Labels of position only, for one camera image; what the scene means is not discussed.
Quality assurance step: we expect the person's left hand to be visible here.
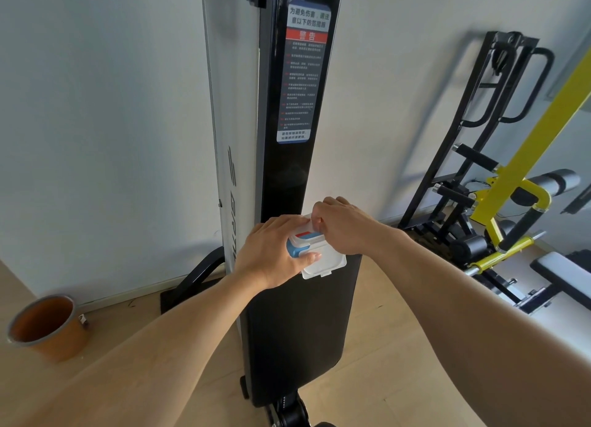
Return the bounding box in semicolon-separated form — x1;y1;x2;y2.
233;215;323;290

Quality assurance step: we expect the person's right hand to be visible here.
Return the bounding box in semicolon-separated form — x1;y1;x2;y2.
310;196;403;258

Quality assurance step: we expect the white blue wet wipe pack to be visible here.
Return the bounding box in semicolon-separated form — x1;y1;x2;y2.
286;213;348;280

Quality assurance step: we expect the curved yellow black grip handle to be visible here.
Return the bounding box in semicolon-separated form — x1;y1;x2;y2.
497;179;553;253

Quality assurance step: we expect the yellow fitness equipment arm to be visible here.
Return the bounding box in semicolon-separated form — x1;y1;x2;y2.
470;48;591;227

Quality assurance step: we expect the person's right forearm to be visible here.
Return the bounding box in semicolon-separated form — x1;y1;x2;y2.
383;228;591;427

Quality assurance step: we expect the person's left forearm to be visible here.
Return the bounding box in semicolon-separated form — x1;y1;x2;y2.
18;267;278;427

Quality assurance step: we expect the black padded bench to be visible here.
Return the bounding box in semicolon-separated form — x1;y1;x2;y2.
239;253;363;427

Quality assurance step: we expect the small black foam roller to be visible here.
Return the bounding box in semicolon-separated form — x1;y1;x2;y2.
450;235;488;266

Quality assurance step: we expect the yellow leg developer bar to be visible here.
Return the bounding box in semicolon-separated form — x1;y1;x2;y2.
464;230;548;277

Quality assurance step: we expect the black red warning label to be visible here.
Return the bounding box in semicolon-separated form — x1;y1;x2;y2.
276;0;333;145

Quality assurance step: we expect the large black foam roller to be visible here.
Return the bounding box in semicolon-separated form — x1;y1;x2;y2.
526;168;582;197

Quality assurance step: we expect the grey padded seat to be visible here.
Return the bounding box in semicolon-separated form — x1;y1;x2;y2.
529;252;591;310

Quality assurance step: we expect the orange bucket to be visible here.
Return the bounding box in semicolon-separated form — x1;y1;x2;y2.
7;294;91;363

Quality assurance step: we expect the black cable machine tower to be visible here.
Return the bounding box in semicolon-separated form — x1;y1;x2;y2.
199;0;346;275

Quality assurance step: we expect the black metal rack frame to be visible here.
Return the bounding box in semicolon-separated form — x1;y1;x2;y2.
398;30;556;238

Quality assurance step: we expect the black bench base frame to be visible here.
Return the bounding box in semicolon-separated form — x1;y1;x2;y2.
406;218;569;314

